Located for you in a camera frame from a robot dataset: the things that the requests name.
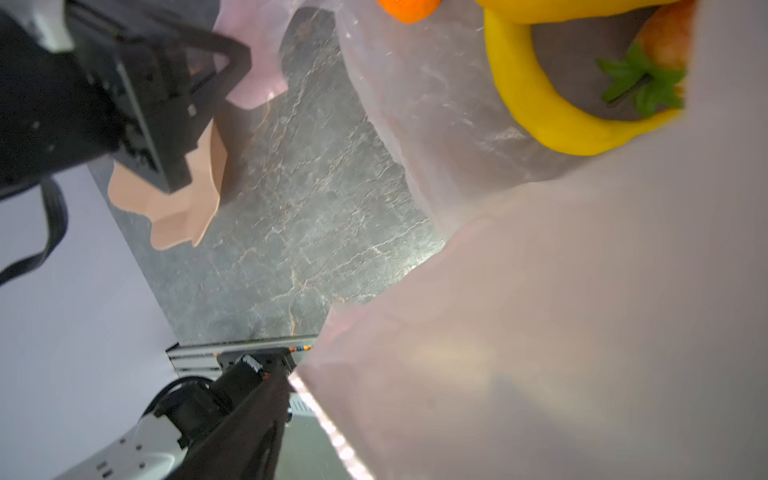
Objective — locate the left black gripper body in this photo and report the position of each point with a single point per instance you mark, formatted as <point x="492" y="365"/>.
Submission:
<point x="84" y="79"/>

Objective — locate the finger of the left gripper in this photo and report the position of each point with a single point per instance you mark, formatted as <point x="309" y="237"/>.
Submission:
<point x="190" y="72"/>

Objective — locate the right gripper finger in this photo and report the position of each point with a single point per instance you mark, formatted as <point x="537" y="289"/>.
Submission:
<point x="246" y="443"/>

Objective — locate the tan scalloped fruit bowl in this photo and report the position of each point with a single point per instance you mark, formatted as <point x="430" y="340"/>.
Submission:
<point x="185" y="215"/>

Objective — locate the small orange tangerine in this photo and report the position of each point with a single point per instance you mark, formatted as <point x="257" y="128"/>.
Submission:
<point x="409" y="11"/>

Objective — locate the yellow banana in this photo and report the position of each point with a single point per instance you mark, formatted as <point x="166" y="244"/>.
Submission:
<point x="554" y="11"/>
<point x="535" y="104"/>

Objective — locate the pink fruit-print plastic bag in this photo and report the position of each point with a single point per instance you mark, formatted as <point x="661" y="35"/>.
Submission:
<point x="610" y="324"/>

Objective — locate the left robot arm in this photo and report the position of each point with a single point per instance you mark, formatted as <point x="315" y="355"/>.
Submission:
<point x="35" y="222"/>

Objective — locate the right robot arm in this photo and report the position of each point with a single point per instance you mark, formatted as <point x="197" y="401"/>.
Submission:
<point x="149" y="450"/>

